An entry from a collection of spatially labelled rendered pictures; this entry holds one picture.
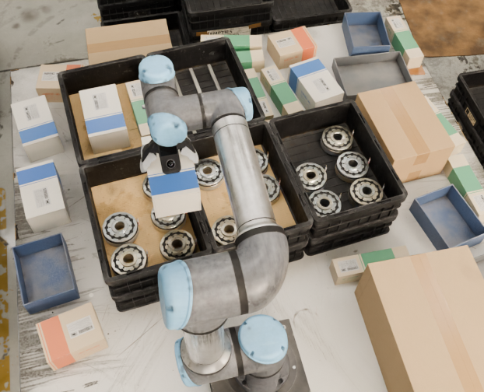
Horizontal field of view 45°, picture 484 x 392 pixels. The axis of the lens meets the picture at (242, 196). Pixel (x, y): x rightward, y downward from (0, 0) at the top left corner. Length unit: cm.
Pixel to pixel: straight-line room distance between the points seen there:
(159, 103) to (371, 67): 133
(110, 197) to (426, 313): 97
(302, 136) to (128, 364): 90
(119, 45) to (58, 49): 135
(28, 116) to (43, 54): 141
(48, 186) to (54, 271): 27
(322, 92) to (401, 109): 29
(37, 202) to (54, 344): 46
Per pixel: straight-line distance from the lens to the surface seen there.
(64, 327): 173
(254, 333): 139
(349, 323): 179
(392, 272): 166
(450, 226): 203
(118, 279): 158
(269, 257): 102
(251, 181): 110
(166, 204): 147
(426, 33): 373
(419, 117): 206
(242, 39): 236
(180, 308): 99
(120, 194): 183
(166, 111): 120
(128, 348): 175
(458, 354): 163
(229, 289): 99
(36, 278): 189
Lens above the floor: 235
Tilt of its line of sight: 57 degrees down
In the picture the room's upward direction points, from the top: 3 degrees clockwise
